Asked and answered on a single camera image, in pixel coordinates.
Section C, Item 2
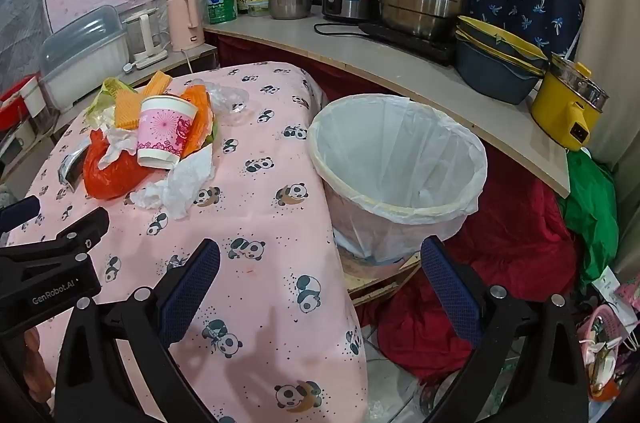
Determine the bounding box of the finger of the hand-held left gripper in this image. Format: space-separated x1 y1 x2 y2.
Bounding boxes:
0 207 111 264
0 196 42 231

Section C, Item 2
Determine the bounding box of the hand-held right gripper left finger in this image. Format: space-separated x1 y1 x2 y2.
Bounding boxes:
52 239 223 423

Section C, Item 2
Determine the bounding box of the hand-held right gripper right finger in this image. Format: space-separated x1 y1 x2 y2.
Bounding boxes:
420 235 591 423

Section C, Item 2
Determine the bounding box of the red-orange plastic bag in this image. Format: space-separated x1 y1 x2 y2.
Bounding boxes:
82 130 151 201

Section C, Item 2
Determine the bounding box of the white tissue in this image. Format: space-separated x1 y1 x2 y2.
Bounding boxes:
127 146 218 221
97 126 141 169

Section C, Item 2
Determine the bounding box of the yellow-orange foam fruit net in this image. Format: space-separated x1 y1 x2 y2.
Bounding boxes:
145 70 173 99
114 88 146 131

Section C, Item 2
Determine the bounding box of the pink paper cup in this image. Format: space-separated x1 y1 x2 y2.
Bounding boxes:
136 95 197 170

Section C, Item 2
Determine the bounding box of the white lined trash bin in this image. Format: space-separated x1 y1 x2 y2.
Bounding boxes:
306 93 488 269

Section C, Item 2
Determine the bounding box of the clear plastic bag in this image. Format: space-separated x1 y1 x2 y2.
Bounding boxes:
205 80 250 126

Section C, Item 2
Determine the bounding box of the person's left hand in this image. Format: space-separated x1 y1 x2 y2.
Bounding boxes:
20 325 56 409

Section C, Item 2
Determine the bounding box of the silver foil wrapper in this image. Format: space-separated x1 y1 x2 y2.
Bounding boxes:
57 142 93 193

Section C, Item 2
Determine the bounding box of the wooden stool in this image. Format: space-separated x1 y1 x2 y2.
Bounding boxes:
340 248 423 309

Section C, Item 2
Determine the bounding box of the red cloth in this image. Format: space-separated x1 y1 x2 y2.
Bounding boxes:
360 143 586 384

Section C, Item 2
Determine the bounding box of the red plastic container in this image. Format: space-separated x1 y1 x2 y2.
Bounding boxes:
0 73 41 134

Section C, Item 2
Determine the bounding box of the pink panda print tablecloth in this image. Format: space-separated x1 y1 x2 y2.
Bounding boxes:
5 60 371 423

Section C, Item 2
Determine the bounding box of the light green plastic wrapper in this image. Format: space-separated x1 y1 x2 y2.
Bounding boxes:
85 77 136 129

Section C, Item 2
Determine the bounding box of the white dish box clear lid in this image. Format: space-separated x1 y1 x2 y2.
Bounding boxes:
39 4 132 114

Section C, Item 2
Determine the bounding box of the pink plastic basket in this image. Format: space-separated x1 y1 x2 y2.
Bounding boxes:
575 298 640 354

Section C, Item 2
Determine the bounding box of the green plastic bag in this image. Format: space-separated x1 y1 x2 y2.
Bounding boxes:
560 150 621 289

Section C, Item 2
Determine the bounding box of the orange printed plastic bag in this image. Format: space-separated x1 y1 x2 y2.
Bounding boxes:
177 84 215 161

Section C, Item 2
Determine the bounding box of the yellow electric pot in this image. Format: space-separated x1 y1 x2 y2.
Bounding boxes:
531 53 611 151

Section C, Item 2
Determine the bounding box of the white electric glass kettle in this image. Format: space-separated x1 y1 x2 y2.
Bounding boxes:
122 10 168 64

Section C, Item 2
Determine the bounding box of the pink electric kettle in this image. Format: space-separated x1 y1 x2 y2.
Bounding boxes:
166 0 206 52

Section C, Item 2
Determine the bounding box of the black induction cooktop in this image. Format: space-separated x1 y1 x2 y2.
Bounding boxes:
357 22 458 66

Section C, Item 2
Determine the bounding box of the yellow rimmed plastic basin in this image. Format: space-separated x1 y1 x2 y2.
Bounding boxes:
456 16 551 71

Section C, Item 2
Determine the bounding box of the green canister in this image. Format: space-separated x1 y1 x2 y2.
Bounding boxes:
204 0 238 25

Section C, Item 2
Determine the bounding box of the small steel pot with lid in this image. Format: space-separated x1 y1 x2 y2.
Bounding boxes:
267 0 315 21

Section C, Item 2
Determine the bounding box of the beige curtain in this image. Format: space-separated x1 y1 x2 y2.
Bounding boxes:
570 0 640 154

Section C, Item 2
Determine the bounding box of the black power cable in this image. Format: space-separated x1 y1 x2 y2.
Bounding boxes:
314 22 366 39

